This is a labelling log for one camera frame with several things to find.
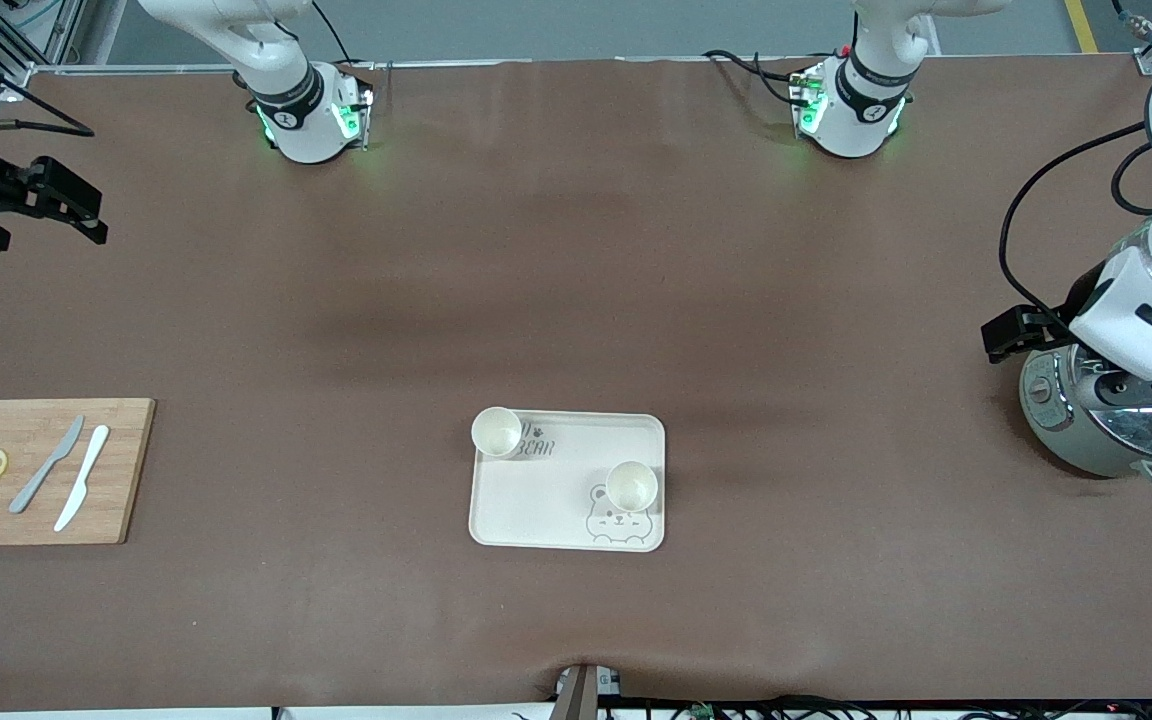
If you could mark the grey-green cooking pot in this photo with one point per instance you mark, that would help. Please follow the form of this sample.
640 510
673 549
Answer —
1066 430

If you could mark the white plastic cup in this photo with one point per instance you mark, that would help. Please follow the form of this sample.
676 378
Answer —
631 485
496 432

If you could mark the small grey box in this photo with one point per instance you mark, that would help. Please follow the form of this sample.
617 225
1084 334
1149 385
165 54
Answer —
609 682

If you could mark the grey-blue plastic knife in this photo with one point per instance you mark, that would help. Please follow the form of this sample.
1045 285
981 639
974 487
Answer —
51 462

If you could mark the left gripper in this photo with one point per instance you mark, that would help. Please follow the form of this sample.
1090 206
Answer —
1018 331

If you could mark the bamboo cutting board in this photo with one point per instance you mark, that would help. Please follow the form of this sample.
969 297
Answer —
121 480

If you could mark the cream tray with bear print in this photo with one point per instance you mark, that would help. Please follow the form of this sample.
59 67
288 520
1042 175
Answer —
536 500

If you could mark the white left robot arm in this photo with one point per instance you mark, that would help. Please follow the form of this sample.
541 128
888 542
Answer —
856 110

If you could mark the brown post at table edge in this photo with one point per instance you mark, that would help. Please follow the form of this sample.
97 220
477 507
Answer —
576 695

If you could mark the white plastic knife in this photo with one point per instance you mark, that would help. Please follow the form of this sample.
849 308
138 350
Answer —
86 470

